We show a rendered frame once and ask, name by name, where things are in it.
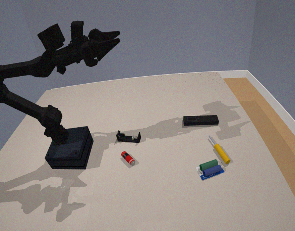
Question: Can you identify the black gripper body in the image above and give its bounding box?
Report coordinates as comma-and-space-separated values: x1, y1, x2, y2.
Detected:
67, 28, 100, 67

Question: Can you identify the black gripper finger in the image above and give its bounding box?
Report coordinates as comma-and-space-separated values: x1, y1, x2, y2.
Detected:
96, 29, 120, 42
90, 38, 120, 61

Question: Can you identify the yellow screwdriver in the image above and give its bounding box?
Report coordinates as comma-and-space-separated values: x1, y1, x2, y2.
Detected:
209, 135, 230, 164

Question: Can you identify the red cylindrical battery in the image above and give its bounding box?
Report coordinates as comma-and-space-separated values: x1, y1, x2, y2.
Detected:
121, 151, 135, 165

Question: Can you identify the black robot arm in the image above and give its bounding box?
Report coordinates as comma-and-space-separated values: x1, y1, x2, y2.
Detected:
0, 21, 86, 146

